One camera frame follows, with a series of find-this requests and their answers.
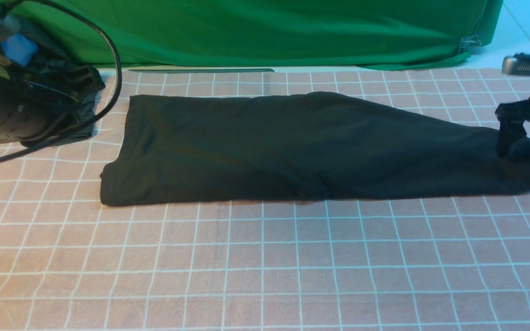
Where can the green backdrop cloth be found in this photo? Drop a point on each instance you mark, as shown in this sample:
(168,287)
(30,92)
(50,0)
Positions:
(375,34)

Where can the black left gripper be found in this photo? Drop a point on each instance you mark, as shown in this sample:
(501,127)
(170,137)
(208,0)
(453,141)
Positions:
(19,117)

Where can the gray long-sleeved shirt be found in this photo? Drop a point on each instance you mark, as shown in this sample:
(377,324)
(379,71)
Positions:
(316,146)

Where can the metal binder clip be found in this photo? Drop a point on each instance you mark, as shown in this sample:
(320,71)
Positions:
(469,43)

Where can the dark gray crumpled garment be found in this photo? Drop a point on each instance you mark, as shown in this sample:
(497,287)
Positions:
(62,86)

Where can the blue crumpled garment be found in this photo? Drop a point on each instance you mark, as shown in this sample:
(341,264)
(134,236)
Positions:
(19,49)

